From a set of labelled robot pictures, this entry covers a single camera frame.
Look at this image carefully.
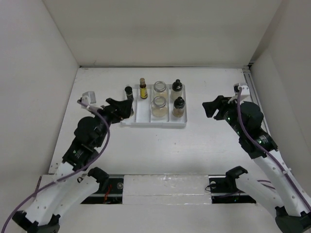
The small black-lid spice jar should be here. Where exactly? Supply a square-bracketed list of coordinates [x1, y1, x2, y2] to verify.
[124, 86, 134, 101]

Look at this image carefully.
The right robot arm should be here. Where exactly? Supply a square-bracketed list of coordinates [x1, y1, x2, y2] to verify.
[202, 96, 311, 233]

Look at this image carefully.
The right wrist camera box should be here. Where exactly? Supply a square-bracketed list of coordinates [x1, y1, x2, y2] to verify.
[234, 83, 250, 98]

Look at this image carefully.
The white divided organizer tray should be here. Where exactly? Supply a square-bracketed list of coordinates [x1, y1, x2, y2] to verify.
[121, 84, 188, 128]

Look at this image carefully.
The aluminium rail right side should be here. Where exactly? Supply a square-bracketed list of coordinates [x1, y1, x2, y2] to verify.
[242, 63, 270, 132]

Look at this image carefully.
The white foam front block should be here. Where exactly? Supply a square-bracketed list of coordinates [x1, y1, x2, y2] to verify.
[122, 175, 211, 205]

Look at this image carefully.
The yellow bottle beige cap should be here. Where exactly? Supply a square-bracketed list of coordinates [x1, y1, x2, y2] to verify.
[139, 78, 148, 100]

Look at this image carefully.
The black-cap bottle white powder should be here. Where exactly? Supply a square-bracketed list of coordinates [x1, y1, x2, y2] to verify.
[171, 79, 183, 101]

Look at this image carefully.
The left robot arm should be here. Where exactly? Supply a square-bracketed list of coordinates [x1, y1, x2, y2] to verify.
[8, 98, 133, 233]

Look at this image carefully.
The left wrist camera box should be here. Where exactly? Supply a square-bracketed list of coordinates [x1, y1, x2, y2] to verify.
[77, 91, 97, 107]

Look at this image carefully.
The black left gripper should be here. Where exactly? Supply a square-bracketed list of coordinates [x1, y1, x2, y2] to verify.
[89, 98, 132, 147]

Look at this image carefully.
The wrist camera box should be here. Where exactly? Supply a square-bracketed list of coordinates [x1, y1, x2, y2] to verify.
[234, 83, 250, 98]
[77, 91, 97, 107]

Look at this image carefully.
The round glass jar silver lid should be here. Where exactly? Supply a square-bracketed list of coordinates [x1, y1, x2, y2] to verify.
[153, 81, 168, 99]

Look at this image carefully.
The black-cap bottle tan powder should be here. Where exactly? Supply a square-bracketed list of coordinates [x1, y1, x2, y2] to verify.
[173, 97, 186, 117]

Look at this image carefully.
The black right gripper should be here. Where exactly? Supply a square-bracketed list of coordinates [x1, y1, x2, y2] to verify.
[202, 95, 246, 137]

